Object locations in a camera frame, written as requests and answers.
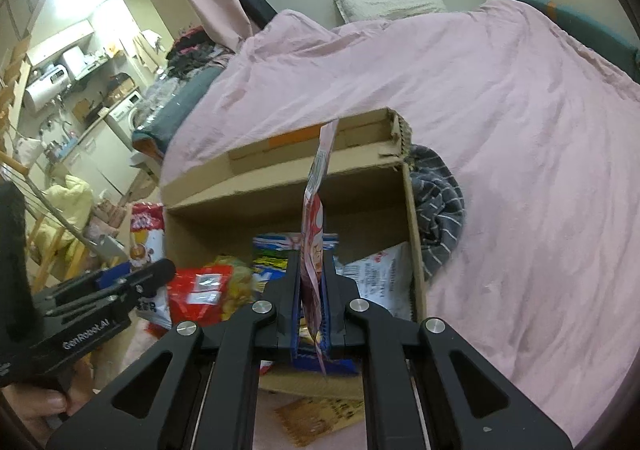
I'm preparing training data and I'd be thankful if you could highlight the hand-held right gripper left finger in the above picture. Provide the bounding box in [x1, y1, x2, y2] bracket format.
[45, 250, 307, 450]

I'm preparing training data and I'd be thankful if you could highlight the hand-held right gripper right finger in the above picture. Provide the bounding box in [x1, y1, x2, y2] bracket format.
[320, 257, 573, 450]

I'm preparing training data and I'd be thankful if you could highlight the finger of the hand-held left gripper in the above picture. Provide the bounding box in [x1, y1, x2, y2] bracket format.
[32, 257, 177, 305]
[49, 286, 147, 319]

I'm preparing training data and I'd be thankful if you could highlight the blue snack packet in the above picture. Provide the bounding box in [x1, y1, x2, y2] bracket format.
[251, 231, 361, 377]

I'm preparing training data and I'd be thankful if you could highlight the red snack packet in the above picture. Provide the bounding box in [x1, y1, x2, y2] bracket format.
[167, 265, 236, 328]

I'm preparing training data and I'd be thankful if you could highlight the pink and white snack packet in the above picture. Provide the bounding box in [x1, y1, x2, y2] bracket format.
[299, 122, 341, 376]

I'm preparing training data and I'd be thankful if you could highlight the brown cardboard box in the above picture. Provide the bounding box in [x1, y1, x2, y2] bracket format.
[160, 107, 428, 401]

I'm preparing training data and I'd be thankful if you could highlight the person's left hand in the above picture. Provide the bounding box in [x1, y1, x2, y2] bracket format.
[0, 386, 69, 432]

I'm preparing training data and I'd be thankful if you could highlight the red and white cake packet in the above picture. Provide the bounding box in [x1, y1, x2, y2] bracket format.
[129, 202, 172, 328]

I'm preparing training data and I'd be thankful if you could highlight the white printed snack packet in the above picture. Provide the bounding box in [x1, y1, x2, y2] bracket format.
[334, 242, 417, 317]

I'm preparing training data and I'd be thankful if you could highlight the pale yellow bedding bundle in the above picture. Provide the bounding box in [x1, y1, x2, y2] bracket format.
[30, 175, 96, 261]

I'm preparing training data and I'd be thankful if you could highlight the orange brown snack packet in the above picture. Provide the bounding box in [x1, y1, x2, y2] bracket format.
[274, 395, 366, 448]

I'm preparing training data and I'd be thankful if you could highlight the white kitchen cabinet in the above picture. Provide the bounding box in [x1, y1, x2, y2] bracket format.
[47, 120, 136, 198]

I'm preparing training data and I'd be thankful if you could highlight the grey striped cloth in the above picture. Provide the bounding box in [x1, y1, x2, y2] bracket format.
[407, 145, 466, 281]

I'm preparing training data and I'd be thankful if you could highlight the grey folded blanket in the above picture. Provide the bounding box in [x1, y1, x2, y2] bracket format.
[132, 64, 226, 155]

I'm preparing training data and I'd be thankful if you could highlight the white water heater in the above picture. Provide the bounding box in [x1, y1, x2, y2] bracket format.
[24, 64, 68, 113]

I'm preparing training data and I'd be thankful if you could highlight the pink blanket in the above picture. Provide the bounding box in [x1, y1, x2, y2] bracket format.
[160, 0, 640, 446]

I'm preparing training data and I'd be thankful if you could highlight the pile of dark clothes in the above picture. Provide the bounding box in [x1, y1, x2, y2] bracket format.
[165, 24, 236, 80]

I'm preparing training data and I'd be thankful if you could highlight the white pillow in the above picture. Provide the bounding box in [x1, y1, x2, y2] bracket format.
[334, 0, 447, 24]

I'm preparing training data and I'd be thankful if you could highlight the teal bed cushion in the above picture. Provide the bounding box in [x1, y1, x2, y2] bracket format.
[497, 0, 640, 80]

